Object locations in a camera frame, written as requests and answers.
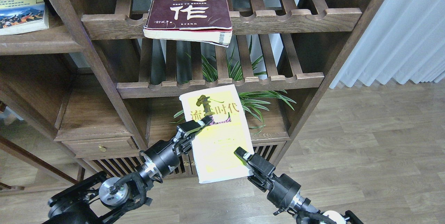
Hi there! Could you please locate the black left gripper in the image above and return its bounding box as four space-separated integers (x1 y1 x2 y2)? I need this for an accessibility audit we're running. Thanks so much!
139 115 213 179

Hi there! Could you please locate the yellow-green cover book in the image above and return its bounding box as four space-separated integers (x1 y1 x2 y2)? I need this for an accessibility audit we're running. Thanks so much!
179 85 254 183

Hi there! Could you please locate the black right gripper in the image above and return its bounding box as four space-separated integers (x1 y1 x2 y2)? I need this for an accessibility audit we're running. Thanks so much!
234 147 301 211

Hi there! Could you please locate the green spider plant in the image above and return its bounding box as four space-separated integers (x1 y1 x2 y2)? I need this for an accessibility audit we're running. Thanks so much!
169 37 296 133

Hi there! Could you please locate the brass drawer knob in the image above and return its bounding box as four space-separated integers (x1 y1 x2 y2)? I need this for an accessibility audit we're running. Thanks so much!
98 145 107 152

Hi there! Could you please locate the white curtain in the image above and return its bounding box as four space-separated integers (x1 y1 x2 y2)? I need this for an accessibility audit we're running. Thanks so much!
330 0 445 89

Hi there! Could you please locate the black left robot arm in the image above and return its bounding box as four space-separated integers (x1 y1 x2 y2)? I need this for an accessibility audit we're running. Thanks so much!
47 116 213 224

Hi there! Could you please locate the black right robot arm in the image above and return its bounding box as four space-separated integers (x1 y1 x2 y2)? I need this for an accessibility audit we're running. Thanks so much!
234 147 363 224

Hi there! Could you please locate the dark red book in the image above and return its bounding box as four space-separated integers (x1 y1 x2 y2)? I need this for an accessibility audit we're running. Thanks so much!
143 0 232 47

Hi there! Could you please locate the dark wooden bookshelf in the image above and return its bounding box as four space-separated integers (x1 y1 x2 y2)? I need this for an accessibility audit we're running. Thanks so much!
1 0 384 176

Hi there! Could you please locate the small white landscape-cover book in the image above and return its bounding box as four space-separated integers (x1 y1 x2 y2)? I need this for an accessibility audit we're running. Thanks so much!
0 0 49 35

